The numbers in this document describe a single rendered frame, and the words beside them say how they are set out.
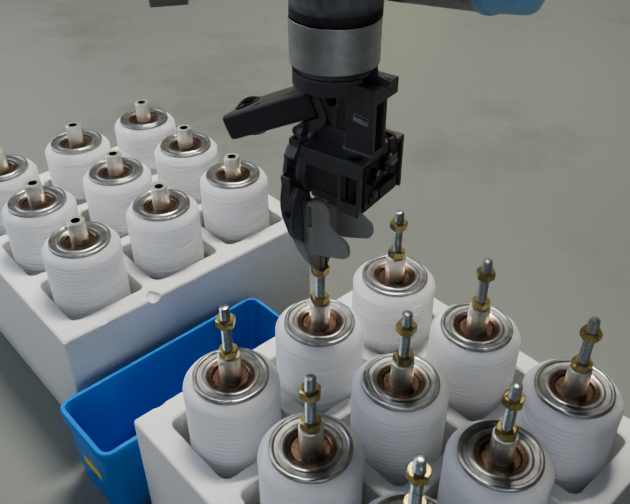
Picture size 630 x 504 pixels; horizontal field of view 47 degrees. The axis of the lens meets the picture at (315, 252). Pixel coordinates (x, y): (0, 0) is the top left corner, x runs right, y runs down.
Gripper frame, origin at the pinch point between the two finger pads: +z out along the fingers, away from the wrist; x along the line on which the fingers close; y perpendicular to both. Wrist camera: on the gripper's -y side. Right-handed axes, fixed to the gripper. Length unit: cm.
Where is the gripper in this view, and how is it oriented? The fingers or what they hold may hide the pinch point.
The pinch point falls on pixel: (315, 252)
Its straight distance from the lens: 73.3
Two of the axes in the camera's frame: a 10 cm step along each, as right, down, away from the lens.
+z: 0.0, 8.0, 5.9
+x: 5.8, -4.9, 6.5
